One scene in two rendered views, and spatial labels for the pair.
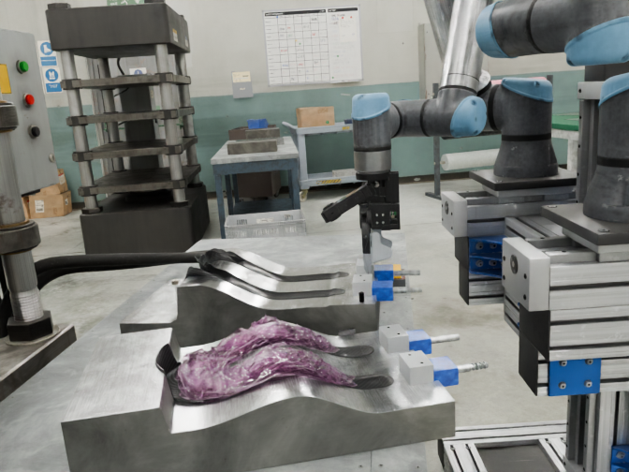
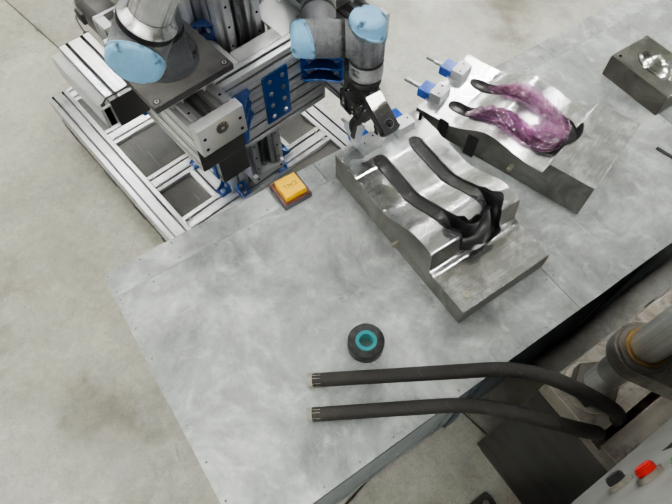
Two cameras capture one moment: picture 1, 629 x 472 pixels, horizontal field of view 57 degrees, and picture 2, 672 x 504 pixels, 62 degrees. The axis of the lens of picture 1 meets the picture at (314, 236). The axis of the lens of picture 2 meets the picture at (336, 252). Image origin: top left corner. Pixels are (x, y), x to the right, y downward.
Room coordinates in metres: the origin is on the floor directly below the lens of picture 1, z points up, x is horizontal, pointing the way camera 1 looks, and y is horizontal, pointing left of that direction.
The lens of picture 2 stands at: (1.85, 0.53, 1.98)
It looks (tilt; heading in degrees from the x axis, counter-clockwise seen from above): 61 degrees down; 229
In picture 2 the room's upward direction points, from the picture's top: 1 degrees counter-clockwise
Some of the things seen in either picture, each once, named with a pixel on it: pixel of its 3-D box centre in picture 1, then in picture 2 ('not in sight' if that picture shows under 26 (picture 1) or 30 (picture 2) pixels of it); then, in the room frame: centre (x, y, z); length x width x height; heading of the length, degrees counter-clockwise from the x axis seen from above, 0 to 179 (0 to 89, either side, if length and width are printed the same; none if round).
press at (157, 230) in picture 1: (142, 129); not in sight; (5.58, 1.53, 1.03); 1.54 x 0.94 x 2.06; 3
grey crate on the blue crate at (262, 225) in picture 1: (265, 227); not in sight; (4.38, 0.37, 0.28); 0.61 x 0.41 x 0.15; 93
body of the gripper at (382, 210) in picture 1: (377, 200); (362, 93); (1.17, -0.13, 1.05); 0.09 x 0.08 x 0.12; 82
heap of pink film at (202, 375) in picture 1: (261, 354); (523, 111); (0.81, 0.09, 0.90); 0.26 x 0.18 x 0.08; 99
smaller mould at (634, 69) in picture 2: not in sight; (651, 74); (0.36, 0.22, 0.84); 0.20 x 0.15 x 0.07; 82
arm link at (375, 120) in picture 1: (372, 122); (365, 37); (1.18, -0.13, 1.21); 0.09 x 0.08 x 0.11; 139
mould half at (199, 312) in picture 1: (257, 293); (437, 204); (1.16, 0.13, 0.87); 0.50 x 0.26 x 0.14; 82
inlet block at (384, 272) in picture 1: (388, 272); (357, 134); (1.17, -0.15, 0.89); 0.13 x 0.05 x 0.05; 82
